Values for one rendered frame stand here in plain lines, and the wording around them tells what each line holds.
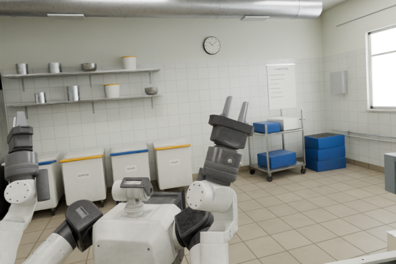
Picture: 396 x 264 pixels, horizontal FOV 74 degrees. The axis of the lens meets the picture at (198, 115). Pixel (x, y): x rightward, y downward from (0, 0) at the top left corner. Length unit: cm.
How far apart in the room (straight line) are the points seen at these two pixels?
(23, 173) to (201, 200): 56
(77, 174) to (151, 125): 140
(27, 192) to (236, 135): 61
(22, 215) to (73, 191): 314
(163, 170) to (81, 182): 114
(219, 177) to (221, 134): 10
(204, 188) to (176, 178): 351
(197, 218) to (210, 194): 22
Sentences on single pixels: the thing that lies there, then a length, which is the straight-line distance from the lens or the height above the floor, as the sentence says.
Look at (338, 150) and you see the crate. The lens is 537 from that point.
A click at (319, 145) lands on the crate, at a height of 47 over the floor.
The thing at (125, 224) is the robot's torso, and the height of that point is 110.
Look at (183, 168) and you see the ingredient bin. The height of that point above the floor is 41.
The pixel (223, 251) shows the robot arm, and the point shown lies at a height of 113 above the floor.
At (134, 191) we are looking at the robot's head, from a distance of 88.
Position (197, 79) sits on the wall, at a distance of 475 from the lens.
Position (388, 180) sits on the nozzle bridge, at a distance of 137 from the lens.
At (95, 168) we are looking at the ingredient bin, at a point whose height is 59.
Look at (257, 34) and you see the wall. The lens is 534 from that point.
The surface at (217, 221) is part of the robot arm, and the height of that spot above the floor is 116.
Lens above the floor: 147
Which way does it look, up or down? 4 degrees down
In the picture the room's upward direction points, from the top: 4 degrees counter-clockwise
